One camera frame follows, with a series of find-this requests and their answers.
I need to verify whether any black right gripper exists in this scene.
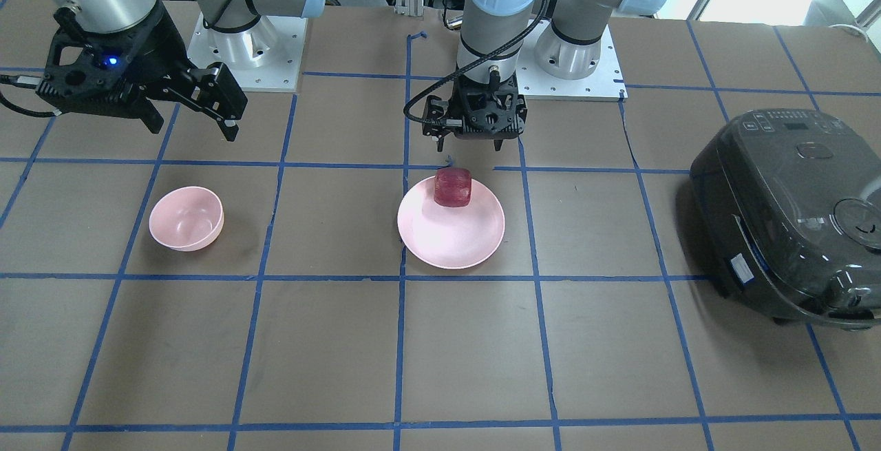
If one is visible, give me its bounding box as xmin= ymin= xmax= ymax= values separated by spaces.
xmin=36 ymin=0 xmax=248 ymax=143

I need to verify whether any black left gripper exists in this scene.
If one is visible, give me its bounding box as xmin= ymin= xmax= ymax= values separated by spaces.
xmin=421 ymin=82 xmax=527 ymax=153

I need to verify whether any red apple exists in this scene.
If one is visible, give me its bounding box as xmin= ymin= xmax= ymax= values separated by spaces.
xmin=432 ymin=167 xmax=472 ymax=207

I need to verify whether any pink bowl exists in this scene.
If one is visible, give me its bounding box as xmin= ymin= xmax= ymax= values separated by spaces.
xmin=148 ymin=185 xmax=224 ymax=251

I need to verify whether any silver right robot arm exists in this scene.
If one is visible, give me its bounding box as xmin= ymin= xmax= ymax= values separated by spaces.
xmin=2 ymin=0 xmax=326 ymax=143

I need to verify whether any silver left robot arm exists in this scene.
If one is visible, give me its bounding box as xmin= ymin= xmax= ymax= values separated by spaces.
xmin=403 ymin=0 xmax=667 ymax=151

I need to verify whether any pink plate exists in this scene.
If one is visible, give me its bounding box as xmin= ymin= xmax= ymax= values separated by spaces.
xmin=396 ymin=177 xmax=506 ymax=270

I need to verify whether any dark grey rice cooker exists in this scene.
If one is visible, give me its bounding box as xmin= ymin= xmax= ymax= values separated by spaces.
xmin=690 ymin=108 xmax=880 ymax=330

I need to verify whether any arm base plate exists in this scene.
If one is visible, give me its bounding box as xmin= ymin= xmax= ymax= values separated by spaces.
xmin=516 ymin=21 xmax=628 ymax=102
xmin=187 ymin=15 xmax=310 ymax=93

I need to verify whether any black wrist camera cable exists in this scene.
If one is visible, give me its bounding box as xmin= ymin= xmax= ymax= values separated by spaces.
xmin=403 ymin=0 xmax=551 ymax=127

